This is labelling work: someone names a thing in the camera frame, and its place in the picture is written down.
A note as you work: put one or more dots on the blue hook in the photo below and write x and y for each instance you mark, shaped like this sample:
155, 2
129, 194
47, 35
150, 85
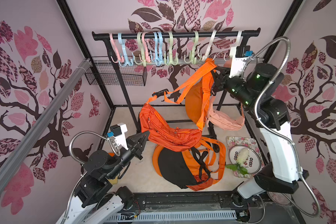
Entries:
157, 58
125, 60

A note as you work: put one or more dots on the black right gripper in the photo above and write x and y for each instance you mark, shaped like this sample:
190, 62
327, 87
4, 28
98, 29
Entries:
224, 82

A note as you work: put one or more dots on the pink hook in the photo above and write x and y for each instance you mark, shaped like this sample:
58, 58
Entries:
145, 57
119, 59

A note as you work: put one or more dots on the green hook right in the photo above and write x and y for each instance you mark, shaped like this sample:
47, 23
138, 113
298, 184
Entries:
192, 55

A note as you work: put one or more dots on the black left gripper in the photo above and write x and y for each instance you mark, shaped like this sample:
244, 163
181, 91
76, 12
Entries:
138, 145

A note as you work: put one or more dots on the silver flexible conduit left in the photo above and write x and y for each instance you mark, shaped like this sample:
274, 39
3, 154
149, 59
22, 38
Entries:
84, 142

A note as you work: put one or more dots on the silver flexible conduit right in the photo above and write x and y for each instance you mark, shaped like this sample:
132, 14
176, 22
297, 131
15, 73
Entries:
273, 117

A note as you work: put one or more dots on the pink fanny pack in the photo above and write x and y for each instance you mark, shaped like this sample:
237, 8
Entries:
216, 117

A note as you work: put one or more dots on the red orange fanny pack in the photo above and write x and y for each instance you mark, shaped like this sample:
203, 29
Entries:
175, 139

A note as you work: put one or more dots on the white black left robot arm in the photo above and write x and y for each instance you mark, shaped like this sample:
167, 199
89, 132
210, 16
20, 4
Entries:
112, 202

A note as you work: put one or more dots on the aluminium rail left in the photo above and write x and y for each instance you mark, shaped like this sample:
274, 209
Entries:
16, 158

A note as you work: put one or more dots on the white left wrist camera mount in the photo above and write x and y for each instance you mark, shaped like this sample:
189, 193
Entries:
117, 136

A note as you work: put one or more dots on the white hook right end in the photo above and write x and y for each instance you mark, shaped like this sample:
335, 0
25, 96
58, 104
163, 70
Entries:
236, 42

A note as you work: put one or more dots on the white slotted cable duct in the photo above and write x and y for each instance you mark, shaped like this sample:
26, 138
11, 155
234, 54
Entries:
174, 216

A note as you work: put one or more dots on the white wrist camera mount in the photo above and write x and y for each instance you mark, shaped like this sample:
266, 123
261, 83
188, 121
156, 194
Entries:
239, 58
117, 136

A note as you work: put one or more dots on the green hook middle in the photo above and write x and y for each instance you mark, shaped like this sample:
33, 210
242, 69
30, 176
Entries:
168, 58

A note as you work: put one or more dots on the silver flexible conduit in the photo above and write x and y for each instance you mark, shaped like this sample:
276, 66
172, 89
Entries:
84, 142
273, 117

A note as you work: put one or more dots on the blue hook left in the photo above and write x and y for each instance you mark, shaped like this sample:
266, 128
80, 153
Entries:
125, 60

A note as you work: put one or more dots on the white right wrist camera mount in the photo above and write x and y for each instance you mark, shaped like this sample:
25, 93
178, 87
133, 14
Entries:
239, 58

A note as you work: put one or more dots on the white patterned plate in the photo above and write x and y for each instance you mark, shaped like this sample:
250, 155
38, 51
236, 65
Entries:
254, 162

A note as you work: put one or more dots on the green hook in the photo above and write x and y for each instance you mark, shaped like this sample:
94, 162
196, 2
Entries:
138, 39
168, 58
192, 55

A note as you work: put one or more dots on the black fanny pack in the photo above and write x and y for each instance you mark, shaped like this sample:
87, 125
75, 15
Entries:
187, 169

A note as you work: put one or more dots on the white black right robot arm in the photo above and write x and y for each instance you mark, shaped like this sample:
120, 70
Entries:
264, 180

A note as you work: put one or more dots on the orange bag bottom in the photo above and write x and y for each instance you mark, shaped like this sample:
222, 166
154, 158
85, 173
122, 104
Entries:
217, 156

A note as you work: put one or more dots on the green hook left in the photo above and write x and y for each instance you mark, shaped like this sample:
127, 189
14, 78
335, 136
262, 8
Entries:
138, 39

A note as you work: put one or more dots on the dark grey clothes rack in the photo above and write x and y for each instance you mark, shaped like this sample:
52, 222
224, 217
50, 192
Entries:
118, 72

